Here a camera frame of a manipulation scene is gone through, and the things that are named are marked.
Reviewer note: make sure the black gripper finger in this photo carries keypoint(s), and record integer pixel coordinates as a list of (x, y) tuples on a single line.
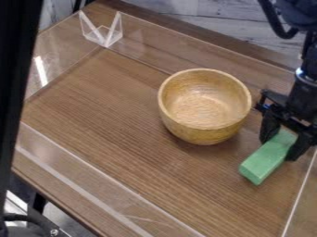
[(269, 126), (304, 142)]

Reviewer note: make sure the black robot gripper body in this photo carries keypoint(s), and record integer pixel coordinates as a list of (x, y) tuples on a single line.
[(295, 109)]

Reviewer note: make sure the green rectangular block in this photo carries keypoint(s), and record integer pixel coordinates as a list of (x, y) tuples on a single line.
[(267, 159)]

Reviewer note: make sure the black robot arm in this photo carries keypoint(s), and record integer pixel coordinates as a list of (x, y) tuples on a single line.
[(291, 16)]

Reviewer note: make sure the light wooden bowl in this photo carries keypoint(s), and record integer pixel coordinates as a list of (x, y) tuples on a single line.
[(204, 104)]

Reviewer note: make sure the clear acrylic tray walls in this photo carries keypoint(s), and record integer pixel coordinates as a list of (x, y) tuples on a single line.
[(97, 153)]

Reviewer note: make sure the black metal table leg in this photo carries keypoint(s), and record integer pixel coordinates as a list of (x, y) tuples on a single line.
[(39, 203)]

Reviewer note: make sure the black bracket with bolt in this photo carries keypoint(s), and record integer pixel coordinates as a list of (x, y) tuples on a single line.
[(51, 229)]

